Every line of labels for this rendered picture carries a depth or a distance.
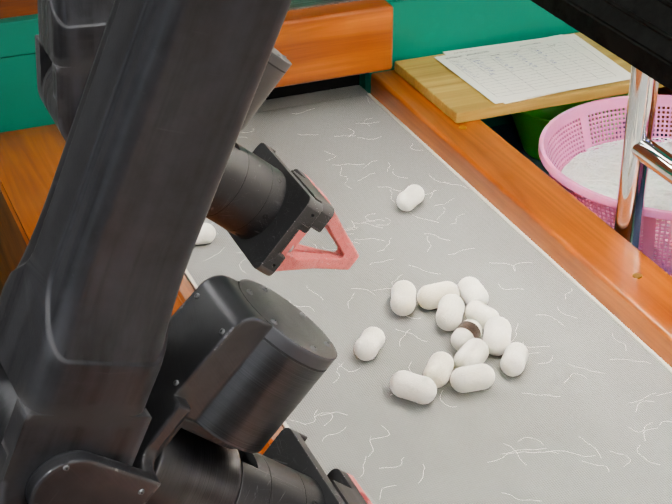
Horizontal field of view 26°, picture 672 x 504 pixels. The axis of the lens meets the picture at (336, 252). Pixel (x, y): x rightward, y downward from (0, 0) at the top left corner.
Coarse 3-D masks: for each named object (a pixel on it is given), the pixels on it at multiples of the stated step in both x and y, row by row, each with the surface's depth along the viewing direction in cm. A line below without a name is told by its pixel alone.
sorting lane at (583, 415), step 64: (256, 128) 150; (320, 128) 150; (384, 128) 150; (384, 192) 137; (448, 192) 137; (192, 256) 126; (384, 256) 126; (448, 256) 126; (512, 256) 126; (320, 320) 117; (384, 320) 117; (512, 320) 117; (576, 320) 117; (320, 384) 109; (384, 384) 109; (448, 384) 109; (512, 384) 109; (576, 384) 109; (640, 384) 109; (320, 448) 102; (384, 448) 102; (448, 448) 102; (512, 448) 102; (576, 448) 102; (640, 448) 102
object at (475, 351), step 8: (464, 344) 111; (472, 344) 110; (480, 344) 111; (464, 352) 110; (472, 352) 110; (480, 352) 110; (488, 352) 111; (456, 360) 110; (464, 360) 109; (472, 360) 109; (480, 360) 110; (456, 368) 110
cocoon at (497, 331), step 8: (488, 320) 114; (496, 320) 113; (504, 320) 113; (488, 328) 113; (496, 328) 112; (504, 328) 112; (488, 336) 112; (496, 336) 112; (504, 336) 112; (488, 344) 112; (496, 344) 111; (504, 344) 112; (496, 352) 112
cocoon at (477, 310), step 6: (474, 300) 117; (468, 306) 116; (474, 306) 116; (480, 306) 116; (486, 306) 116; (468, 312) 116; (474, 312) 116; (480, 312) 115; (486, 312) 115; (492, 312) 115; (468, 318) 116; (474, 318) 116; (480, 318) 115; (486, 318) 115; (480, 324) 115
